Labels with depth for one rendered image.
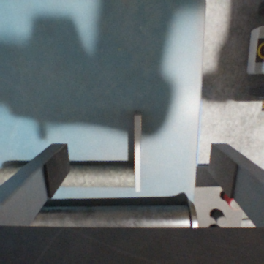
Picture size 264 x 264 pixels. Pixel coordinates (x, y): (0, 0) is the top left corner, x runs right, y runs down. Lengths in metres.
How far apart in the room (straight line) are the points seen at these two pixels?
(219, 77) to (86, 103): 1.23
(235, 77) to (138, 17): 1.26
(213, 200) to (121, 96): 0.26
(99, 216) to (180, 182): 0.13
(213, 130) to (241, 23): 0.71
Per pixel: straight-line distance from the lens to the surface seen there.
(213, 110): 1.44
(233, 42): 1.47
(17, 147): 0.32
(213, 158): 0.17
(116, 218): 0.29
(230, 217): 0.43
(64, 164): 0.16
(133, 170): 0.26
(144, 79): 0.25
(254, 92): 1.41
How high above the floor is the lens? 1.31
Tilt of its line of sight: 74 degrees down
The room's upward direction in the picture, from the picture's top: 177 degrees counter-clockwise
